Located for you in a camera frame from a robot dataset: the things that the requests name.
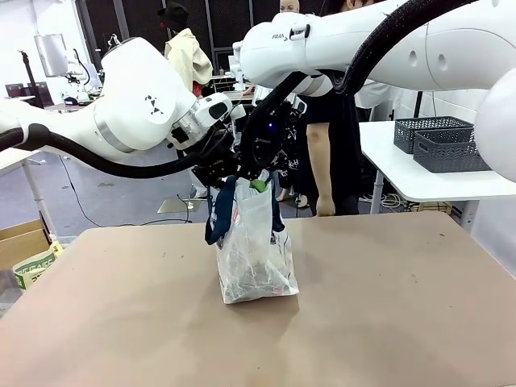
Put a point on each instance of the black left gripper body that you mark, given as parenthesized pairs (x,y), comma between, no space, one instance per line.
(219,157)

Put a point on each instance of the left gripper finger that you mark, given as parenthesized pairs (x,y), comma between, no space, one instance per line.
(211,181)
(234,175)

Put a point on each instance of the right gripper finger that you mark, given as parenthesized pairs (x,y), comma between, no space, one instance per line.
(259,184)
(273,169)

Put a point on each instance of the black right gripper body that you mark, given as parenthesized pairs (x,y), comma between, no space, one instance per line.
(262,141)

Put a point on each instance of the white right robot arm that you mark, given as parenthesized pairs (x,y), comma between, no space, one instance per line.
(403,44)

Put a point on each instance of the person's right forearm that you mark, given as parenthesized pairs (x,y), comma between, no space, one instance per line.
(318,161)

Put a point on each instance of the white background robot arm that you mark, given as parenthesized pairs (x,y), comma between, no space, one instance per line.
(238,84)

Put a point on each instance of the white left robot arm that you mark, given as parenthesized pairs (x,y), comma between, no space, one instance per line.
(133,109)

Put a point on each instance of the green yellow paper bag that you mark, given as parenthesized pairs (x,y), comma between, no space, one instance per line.
(34,270)

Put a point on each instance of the person's right hand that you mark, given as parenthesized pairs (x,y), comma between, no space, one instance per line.
(325,206)

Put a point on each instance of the grey floor plate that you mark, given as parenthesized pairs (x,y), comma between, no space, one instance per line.
(177,206)

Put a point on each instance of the person in black clothes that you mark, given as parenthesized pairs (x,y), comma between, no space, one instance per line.
(342,161)

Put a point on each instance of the mannequin beige hoodie grey pants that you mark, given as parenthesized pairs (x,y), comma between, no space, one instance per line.
(189,56)

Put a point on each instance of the white side table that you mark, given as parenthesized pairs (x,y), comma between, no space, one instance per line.
(387,169)

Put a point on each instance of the mannequin in white shirt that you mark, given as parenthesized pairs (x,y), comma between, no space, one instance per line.
(383,101)

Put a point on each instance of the wooden pallet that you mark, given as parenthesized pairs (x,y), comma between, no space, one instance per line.
(433,207)

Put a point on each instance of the black office chair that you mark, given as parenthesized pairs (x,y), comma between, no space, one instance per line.
(38,90)

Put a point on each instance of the grey framed board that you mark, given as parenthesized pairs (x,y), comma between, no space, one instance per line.
(50,54)

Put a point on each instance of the black light stand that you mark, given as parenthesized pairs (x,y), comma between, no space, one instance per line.
(34,86)

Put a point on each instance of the brown cardboard box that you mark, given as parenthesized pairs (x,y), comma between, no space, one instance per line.
(20,242)

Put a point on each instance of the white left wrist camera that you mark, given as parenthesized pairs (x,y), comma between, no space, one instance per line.
(238,112)

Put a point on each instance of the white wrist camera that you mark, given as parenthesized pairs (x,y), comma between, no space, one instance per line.
(300,108)
(238,112)

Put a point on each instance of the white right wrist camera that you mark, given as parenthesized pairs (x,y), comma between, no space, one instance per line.
(300,108)

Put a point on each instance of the white table with post leg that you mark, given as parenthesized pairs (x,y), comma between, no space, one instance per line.
(16,155)

